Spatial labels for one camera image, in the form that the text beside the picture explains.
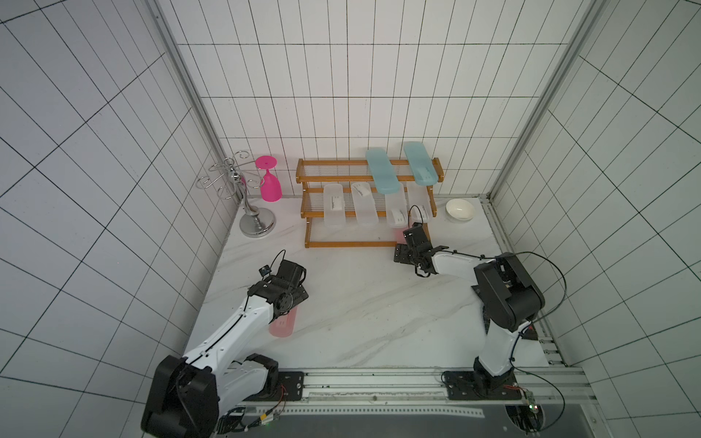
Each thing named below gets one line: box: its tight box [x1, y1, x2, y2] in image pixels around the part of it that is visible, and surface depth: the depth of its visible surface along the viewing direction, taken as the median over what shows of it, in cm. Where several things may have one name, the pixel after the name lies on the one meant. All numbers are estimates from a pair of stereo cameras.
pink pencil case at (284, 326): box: [268, 305, 298, 338], surface depth 85 cm
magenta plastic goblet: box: [254, 155, 283, 203], surface depth 102 cm
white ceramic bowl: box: [445, 198, 475, 221], surface depth 113 cm
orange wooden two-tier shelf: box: [295, 156, 445, 249], surface depth 97 cm
